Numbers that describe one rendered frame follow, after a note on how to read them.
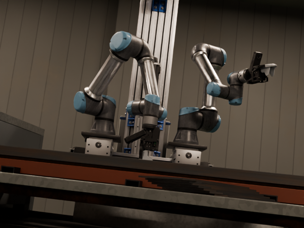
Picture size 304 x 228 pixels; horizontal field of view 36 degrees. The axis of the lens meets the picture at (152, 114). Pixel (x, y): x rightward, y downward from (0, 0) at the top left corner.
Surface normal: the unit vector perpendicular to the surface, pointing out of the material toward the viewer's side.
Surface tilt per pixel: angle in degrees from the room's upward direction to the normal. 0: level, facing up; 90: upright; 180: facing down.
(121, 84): 90
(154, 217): 90
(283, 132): 90
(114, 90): 90
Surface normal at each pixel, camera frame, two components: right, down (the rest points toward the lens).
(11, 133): 0.98, 0.08
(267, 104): 0.05, -0.16
